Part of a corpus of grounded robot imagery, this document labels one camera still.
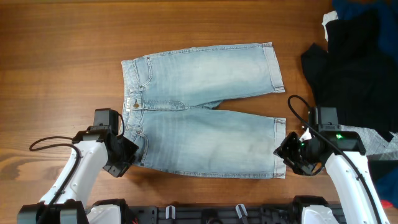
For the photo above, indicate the light blue denim shorts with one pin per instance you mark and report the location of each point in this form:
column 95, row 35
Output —
column 171, row 111

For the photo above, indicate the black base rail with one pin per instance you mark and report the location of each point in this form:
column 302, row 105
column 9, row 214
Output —
column 205, row 215

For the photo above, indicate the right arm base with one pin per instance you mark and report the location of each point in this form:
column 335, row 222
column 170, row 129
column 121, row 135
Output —
column 311, row 210

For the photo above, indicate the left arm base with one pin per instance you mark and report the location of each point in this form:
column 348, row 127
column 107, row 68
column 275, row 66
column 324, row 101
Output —
column 112, row 211

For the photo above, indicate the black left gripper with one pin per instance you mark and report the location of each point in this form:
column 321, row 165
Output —
column 118, row 168

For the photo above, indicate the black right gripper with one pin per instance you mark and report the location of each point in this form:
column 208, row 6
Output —
column 283, row 150

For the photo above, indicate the white cloth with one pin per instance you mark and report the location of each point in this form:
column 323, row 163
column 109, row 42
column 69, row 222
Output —
column 328, row 17

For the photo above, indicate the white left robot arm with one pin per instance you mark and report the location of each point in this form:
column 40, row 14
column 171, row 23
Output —
column 65, row 202

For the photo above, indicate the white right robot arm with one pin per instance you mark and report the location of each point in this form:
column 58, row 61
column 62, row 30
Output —
column 342, row 155

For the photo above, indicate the grey patterned garment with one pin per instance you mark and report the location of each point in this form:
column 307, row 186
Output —
column 378, row 146

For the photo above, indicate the dark blue garment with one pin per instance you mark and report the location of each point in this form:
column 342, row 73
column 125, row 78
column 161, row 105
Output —
column 386, row 13

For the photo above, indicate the black garment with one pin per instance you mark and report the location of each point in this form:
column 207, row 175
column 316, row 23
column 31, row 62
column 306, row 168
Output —
column 354, row 76

